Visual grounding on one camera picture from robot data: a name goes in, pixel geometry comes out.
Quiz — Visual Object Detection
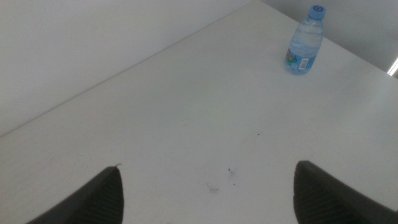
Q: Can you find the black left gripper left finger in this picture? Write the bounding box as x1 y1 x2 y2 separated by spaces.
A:
26 166 125 224

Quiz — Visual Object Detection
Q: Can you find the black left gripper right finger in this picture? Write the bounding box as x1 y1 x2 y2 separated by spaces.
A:
293 160 398 224

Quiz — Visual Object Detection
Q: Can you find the clear water bottle blue cap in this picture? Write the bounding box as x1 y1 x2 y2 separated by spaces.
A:
284 4 327 76

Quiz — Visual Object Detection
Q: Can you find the bright light strip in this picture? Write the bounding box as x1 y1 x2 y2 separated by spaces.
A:
386 57 398 77

